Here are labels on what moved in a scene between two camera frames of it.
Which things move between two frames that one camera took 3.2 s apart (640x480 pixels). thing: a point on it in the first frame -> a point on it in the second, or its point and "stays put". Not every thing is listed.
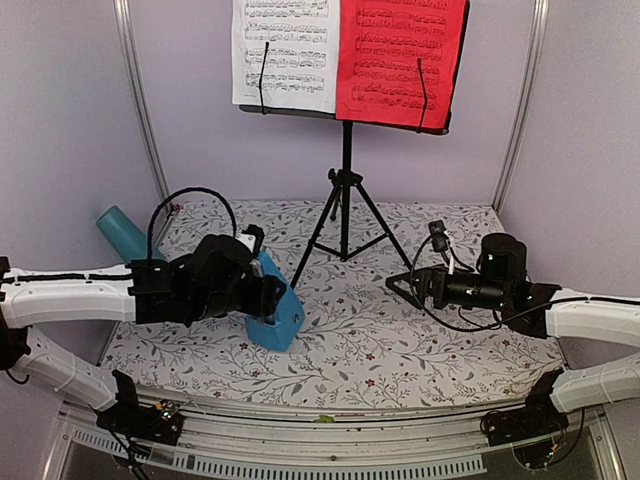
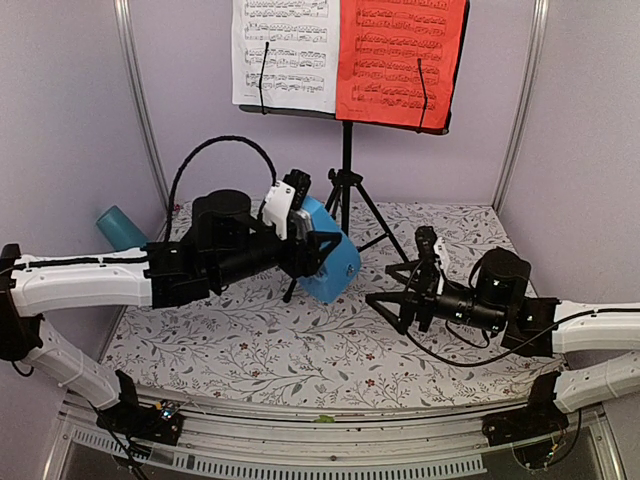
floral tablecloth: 363,343 stays put
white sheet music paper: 285,54 stays put
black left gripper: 264,299 -> 310,262
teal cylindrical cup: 126,236 stays put
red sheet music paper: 398,61 stays put
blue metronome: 281,335 -> 339,269
